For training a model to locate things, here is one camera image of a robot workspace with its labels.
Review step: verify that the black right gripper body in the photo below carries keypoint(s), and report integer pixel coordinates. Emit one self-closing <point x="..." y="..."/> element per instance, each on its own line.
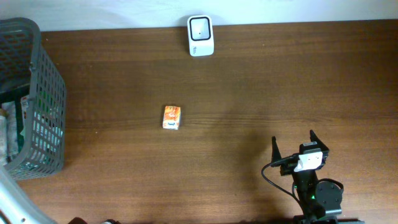
<point x="288" y="168"/>

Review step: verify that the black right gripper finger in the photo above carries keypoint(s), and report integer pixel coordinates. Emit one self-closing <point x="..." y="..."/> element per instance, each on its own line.
<point x="276" y="156"/>
<point x="314" y="138"/>

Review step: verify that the orange tissue pack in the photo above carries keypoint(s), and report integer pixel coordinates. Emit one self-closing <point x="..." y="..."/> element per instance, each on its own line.
<point x="172" y="117"/>

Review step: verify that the green wipes package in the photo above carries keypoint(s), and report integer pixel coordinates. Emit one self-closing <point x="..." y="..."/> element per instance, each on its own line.
<point x="16" y="107"/>

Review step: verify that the white tube gold cap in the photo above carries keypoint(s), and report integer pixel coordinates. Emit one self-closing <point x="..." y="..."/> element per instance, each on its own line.
<point x="3" y="137"/>

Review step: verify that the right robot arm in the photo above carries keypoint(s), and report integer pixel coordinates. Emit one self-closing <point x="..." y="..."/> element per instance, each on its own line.
<point x="319" y="199"/>

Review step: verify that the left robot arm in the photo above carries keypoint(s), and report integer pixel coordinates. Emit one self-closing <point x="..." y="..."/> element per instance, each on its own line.
<point x="16" y="206"/>

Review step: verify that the white barcode scanner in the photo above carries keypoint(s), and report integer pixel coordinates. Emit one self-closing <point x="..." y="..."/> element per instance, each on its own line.
<point x="200" y="36"/>

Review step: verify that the grey plastic basket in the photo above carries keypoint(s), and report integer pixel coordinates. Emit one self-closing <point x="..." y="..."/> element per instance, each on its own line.
<point x="27" y="69"/>

